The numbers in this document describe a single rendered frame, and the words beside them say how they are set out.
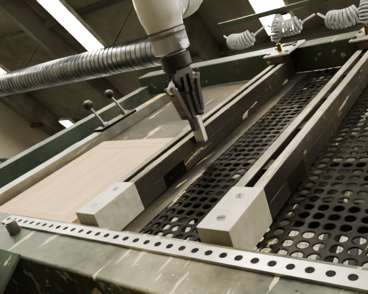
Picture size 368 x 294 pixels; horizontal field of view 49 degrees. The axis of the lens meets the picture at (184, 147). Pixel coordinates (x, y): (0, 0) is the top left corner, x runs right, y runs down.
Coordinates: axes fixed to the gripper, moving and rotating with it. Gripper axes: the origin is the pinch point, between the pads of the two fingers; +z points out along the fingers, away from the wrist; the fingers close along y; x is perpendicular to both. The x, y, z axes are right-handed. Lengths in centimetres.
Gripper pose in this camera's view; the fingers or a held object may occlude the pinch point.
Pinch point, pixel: (198, 128)
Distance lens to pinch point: 104.5
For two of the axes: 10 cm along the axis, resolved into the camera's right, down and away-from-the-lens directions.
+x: -7.7, 0.4, 6.3
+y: 5.5, -4.5, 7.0
